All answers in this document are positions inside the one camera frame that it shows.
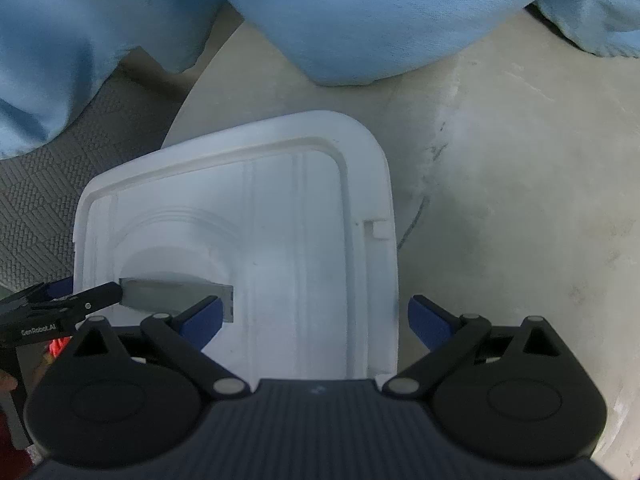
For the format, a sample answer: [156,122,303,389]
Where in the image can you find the grey marble desktop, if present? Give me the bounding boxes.
[159,0,640,480]

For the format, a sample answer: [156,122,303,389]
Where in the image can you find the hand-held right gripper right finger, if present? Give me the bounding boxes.
[382,295,568,401]

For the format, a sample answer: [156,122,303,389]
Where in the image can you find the plastic storage bin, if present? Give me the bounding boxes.
[71,109,400,387]

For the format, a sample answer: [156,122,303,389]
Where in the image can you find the blue curtain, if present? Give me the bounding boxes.
[0,0,640,159]

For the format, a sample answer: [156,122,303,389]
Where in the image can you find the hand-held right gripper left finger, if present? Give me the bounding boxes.
[72,295,252,401]

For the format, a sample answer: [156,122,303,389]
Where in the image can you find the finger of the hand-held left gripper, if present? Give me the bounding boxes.
[0,276,74,312]
[27,281,124,318]

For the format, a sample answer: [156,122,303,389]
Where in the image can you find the grey packet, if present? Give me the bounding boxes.
[120,277,235,324]

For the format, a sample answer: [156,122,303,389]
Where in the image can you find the grey textured mat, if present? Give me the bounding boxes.
[0,45,201,306]

